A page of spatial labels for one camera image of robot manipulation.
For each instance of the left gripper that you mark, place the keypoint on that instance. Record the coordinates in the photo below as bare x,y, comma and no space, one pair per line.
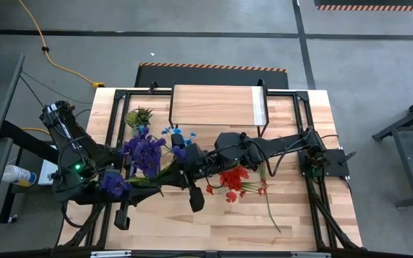
122,218

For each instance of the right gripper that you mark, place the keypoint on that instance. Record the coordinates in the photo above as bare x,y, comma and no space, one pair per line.
195,161

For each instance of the purple artificial flower bunch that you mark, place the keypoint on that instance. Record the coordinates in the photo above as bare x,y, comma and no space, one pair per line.
145,154

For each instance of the blue artificial flower bunch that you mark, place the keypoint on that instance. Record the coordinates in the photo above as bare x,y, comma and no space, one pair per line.
177,131

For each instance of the red artificial flower bunch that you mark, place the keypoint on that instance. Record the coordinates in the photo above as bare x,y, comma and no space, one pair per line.
233,177

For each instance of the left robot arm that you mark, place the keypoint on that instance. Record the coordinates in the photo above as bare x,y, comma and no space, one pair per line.
66,182

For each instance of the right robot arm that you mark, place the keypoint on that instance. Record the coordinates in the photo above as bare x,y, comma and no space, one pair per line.
282,147

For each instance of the wooden shelf black legs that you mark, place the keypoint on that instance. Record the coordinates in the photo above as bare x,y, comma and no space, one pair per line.
210,104

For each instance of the small green succulent plant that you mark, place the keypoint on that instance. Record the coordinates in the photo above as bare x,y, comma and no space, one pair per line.
138,118

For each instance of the white printed cardboard box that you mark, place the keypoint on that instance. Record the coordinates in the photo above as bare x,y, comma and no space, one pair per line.
45,177

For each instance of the black striped floor mat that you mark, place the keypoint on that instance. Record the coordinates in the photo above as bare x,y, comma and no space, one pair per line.
210,77
371,7

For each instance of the white spray can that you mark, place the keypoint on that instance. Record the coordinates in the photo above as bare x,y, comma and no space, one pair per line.
16,175

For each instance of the black desk support beam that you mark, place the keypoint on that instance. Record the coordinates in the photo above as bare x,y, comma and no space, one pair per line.
23,138

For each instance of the black metal stand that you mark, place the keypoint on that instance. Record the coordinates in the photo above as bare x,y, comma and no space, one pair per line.
405,165

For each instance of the silver metal bracket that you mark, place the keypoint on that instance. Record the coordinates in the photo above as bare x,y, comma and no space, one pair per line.
310,255
109,254

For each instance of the black aluminium frame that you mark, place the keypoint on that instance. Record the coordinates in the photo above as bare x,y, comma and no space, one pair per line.
302,96

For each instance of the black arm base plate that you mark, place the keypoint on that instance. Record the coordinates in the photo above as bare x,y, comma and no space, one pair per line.
335,168

